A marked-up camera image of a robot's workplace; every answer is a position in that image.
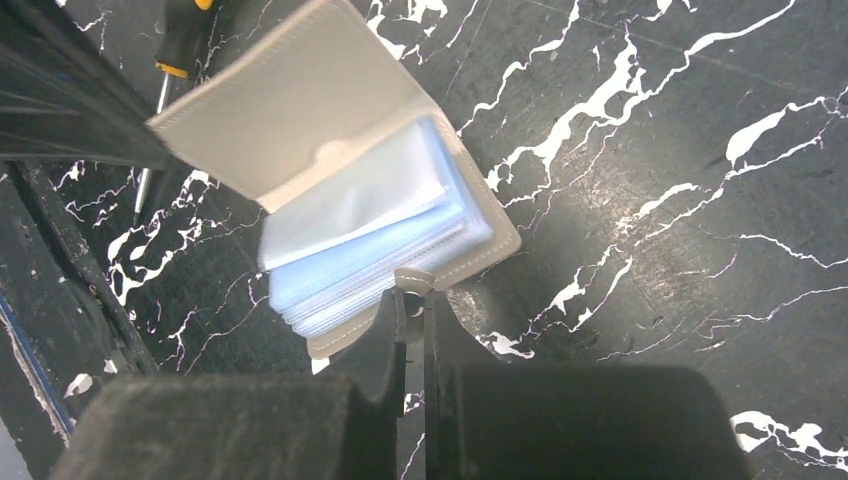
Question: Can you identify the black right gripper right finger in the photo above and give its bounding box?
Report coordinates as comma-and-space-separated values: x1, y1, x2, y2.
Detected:
423, 291, 751, 479

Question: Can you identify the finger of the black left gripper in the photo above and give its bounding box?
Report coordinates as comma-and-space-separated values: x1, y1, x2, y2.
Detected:
1, 1, 174, 169

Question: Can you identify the yellow black screwdriver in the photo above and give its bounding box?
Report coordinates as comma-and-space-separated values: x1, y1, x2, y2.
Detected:
133, 0, 219, 226

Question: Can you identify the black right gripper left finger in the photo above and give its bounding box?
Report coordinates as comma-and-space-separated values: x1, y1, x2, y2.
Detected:
53, 288, 407, 479

